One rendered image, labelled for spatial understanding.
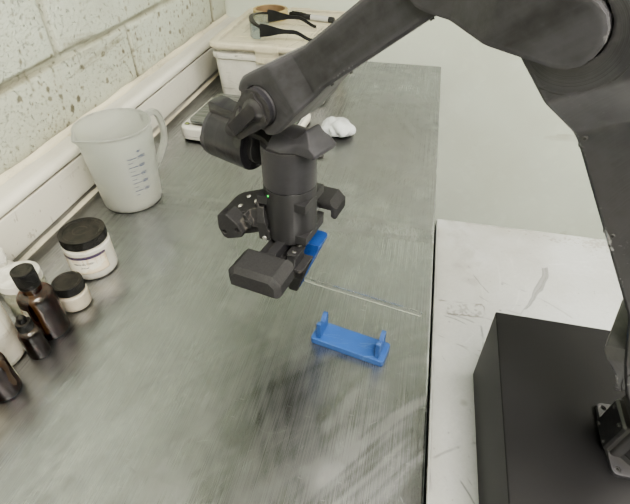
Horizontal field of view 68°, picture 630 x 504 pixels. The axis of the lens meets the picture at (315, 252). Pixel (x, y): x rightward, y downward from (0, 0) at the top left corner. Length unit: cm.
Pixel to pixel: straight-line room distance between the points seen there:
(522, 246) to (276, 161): 51
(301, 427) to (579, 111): 42
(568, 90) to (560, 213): 159
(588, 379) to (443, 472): 17
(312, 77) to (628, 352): 31
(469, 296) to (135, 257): 52
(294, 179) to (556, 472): 35
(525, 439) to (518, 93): 129
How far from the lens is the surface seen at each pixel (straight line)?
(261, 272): 47
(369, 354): 62
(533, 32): 29
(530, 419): 49
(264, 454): 56
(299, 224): 50
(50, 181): 90
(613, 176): 33
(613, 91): 30
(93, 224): 78
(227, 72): 130
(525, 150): 173
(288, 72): 41
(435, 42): 157
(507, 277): 78
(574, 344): 56
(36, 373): 70
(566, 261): 85
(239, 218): 52
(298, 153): 45
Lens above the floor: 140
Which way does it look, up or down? 40 degrees down
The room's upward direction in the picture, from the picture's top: straight up
